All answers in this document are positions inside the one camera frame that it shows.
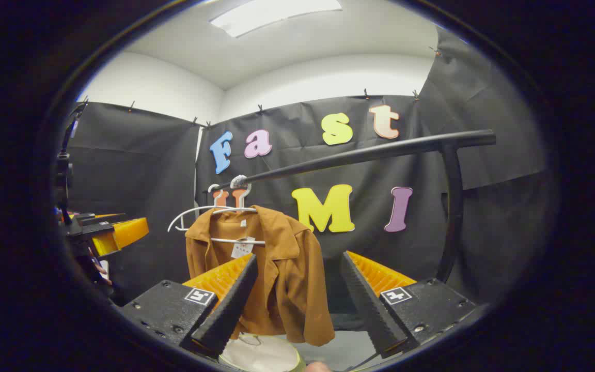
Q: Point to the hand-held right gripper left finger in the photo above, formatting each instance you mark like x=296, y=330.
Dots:
x=228, y=310

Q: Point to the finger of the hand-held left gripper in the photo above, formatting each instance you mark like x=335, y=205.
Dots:
x=91, y=218
x=122, y=233

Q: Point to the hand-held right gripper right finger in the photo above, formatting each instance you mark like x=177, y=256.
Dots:
x=370, y=305

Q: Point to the white laundry hamper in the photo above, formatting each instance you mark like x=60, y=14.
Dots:
x=259, y=356

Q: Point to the brown jacket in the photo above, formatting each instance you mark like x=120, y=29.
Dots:
x=287, y=268

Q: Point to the white plastic clothes hanger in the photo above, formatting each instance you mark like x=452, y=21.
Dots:
x=189, y=211
x=220, y=239

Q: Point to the white garment price tag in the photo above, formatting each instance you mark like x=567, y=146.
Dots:
x=242, y=249

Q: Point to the black backdrop cloth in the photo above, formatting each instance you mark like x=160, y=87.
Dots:
x=147, y=155

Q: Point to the ceiling light panel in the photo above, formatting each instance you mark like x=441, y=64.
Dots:
x=271, y=13

